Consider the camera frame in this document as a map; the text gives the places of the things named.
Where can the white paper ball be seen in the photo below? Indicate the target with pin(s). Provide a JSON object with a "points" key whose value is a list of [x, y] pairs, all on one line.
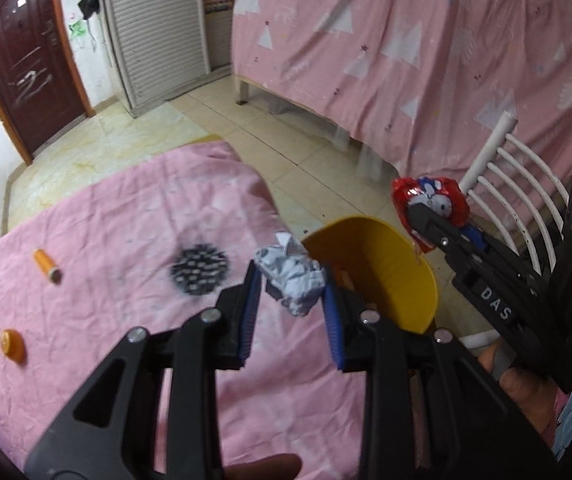
{"points": [[291, 272]]}

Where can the person's left hand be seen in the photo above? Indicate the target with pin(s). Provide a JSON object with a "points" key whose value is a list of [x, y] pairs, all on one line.
{"points": [[263, 467]]}

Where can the brown door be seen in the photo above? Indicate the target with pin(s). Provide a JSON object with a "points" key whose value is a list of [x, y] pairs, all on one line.
{"points": [[20, 60]]}

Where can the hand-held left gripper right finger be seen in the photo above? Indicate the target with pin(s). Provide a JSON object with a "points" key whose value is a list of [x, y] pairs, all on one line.
{"points": [[333, 330]]}

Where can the white metal chair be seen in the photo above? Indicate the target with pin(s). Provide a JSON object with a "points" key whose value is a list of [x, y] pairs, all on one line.
{"points": [[516, 175]]}

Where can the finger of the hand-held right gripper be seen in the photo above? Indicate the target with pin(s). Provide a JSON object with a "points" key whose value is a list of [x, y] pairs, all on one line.
{"points": [[441, 237], [478, 239]]}

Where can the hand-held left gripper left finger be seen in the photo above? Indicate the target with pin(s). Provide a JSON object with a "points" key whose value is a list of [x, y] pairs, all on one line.
{"points": [[248, 320]]}

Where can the pink tablecloth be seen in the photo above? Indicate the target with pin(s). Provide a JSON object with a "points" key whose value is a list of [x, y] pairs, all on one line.
{"points": [[115, 270]]}

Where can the orange bottle cap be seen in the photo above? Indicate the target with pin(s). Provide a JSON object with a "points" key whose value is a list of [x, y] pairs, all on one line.
{"points": [[12, 346]]}

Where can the person's right hand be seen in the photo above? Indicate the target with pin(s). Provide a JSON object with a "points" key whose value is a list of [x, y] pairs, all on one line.
{"points": [[521, 390]]}

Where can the black spiky ball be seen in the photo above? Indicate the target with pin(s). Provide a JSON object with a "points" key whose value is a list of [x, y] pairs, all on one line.
{"points": [[199, 270]]}

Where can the yellow plastic bin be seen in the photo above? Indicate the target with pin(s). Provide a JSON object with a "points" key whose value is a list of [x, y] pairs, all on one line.
{"points": [[381, 270]]}

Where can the red printed snack wrapper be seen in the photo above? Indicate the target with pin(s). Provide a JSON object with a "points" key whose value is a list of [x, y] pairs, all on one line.
{"points": [[428, 200]]}

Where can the white shutter wardrobe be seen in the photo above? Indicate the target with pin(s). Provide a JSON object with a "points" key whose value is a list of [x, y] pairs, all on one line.
{"points": [[150, 30]]}

